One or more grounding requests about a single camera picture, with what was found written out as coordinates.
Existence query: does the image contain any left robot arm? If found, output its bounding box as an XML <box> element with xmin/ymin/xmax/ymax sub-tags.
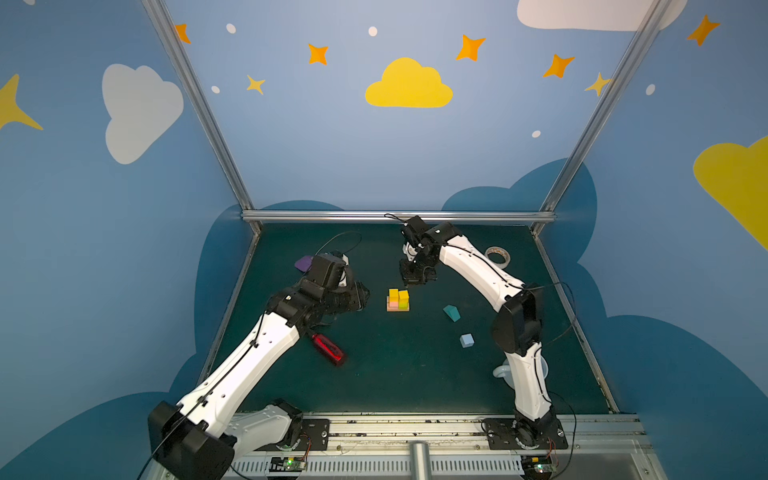
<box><xmin>148</xmin><ymin>274</ymin><xmax>370</xmax><ymax>479</ymax></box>

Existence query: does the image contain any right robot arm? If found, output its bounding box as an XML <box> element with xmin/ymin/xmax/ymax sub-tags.
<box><xmin>399</xmin><ymin>216</ymin><xmax>559</xmax><ymax>434</ymax></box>

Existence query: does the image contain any teal house-shaped block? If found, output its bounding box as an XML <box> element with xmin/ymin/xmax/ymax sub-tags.
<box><xmin>443</xmin><ymin>305</ymin><xmax>461</xmax><ymax>322</ymax></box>

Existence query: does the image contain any light blue cube block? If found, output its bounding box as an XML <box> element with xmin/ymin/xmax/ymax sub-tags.
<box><xmin>460</xmin><ymin>334</ymin><xmax>474</xmax><ymax>348</ymax></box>

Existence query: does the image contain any light blue mug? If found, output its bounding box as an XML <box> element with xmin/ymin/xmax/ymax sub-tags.
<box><xmin>492</xmin><ymin>358</ymin><xmax>549</xmax><ymax>389</ymax></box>

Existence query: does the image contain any left circuit board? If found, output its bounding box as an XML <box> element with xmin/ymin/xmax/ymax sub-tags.
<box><xmin>267</xmin><ymin>456</ymin><xmax>307</xmax><ymax>476</ymax></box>

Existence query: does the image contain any circuit board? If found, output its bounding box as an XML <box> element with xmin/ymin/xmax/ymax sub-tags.
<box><xmin>267</xmin><ymin>456</ymin><xmax>307</xmax><ymax>476</ymax></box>
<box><xmin>520</xmin><ymin>456</ymin><xmax>555</xmax><ymax>480</ymax></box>

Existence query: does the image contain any right circuit board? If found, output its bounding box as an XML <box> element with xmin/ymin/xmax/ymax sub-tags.
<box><xmin>520</xmin><ymin>456</ymin><xmax>555</xmax><ymax>480</ymax></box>

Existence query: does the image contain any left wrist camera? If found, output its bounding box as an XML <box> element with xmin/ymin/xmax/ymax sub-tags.
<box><xmin>307</xmin><ymin>253</ymin><xmax>348</xmax><ymax>289</ymax></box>

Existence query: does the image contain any aluminium cage frame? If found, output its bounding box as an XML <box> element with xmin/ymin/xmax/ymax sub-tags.
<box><xmin>140</xmin><ymin>0</ymin><xmax>673</xmax><ymax>238</ymax></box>

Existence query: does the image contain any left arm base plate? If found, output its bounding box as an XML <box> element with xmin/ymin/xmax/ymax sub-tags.
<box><xmin>289</xmin><ymin>418</ymin><xmax>330</xmax><ymax>452</ymax></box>

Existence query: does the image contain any aluminium front rail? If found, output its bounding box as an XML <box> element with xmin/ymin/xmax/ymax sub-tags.
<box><xmin>143</xmin><ymin>411</ymin><xmax>667</xmax><ymax>480</ymax></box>

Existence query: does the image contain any grey camera pole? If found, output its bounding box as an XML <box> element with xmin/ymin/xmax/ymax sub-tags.
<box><xmin>409</xmin><ymin>441</ymin><xmax>432</xmax><ymax>480</ymax></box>

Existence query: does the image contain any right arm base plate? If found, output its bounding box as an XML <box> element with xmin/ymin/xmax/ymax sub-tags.
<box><xmin>481</xmin><ymin>418</ymin><xmax>569</xmax><ymax>450</ymax></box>

